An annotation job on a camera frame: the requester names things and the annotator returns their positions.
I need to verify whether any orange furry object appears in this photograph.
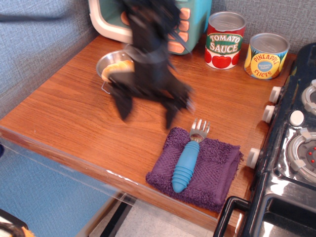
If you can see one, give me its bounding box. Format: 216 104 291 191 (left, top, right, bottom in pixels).
0 222 35 237

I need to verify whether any white stove knob middle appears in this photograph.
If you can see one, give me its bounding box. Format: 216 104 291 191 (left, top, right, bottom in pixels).
262 105 275 123

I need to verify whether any tomato sauce can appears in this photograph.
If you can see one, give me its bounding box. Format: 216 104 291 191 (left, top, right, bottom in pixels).
204 11 246 70

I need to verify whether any blue handled metal fork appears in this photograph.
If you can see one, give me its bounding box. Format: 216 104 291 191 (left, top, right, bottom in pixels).
171 118 210 193

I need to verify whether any toy microwave oven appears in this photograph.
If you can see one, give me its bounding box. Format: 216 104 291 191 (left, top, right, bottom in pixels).
88 0 212 55

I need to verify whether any small steel pan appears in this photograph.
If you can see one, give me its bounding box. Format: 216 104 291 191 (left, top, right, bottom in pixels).
95 42 139 95

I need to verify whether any white stove knob front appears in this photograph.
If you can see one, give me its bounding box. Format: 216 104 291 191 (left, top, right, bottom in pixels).
246 148 261 169

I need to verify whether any black toy stove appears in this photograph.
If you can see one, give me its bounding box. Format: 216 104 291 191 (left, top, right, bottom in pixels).
214 43 316 237

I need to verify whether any pineapple slices can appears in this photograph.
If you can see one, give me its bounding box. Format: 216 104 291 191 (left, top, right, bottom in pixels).
244 33 290 80

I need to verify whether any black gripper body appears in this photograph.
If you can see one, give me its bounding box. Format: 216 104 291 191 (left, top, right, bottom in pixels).
110 45 194 110

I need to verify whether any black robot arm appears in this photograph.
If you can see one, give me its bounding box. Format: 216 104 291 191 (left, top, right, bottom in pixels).
109 0 192 128

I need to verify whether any white stove knob rear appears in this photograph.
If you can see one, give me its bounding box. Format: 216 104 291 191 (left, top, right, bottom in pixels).
269 86 282 104

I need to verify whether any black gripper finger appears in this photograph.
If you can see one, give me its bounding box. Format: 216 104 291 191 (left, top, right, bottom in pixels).
162 100 182 129
111 88 133 120

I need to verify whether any purple folded cloth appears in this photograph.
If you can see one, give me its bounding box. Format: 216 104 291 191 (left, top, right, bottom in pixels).
145 126 244 213

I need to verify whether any white stove knob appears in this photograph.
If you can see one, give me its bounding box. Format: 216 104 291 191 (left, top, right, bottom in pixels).
262 105 275 123
269 86 282 104
246 148 261 169

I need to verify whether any toy bread roll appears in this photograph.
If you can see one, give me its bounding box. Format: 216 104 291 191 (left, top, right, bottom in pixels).
101 60 134 82

